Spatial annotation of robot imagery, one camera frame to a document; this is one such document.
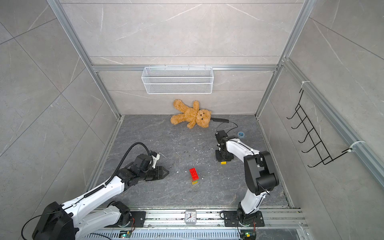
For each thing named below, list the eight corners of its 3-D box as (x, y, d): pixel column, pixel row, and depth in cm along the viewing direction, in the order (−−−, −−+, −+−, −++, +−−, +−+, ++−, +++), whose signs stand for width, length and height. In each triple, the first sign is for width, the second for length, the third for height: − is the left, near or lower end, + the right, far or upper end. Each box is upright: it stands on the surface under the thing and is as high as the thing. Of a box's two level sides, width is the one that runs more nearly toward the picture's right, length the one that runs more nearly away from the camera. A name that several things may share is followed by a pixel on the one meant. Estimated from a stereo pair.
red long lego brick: (193, 186, 86) (192, 179, 77) (189, 177, 90) (189, 169, 81) (198, 184, 87) (199, 177, 78) (195, 175, 91) (195, 166, 81)
